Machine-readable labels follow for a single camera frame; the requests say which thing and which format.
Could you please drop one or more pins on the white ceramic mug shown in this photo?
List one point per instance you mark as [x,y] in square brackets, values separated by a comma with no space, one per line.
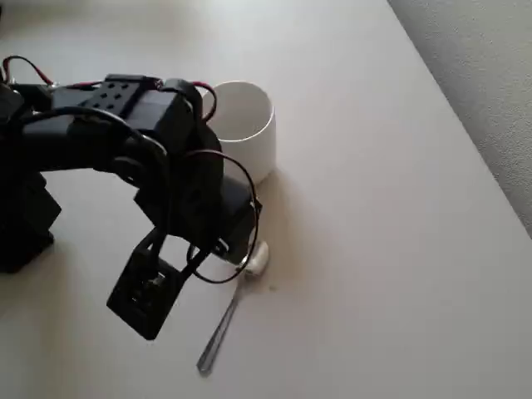
[249,133]

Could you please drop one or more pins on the silver metal spoon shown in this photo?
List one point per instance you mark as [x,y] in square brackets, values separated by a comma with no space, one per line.
[226,316]

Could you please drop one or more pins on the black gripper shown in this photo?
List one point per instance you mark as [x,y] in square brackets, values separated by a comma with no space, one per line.
[238,222]

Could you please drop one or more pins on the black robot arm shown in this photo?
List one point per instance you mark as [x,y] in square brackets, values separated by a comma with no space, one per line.
[83,137]

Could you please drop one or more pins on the black camera box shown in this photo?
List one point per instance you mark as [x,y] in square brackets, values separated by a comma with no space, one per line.
[143,291]

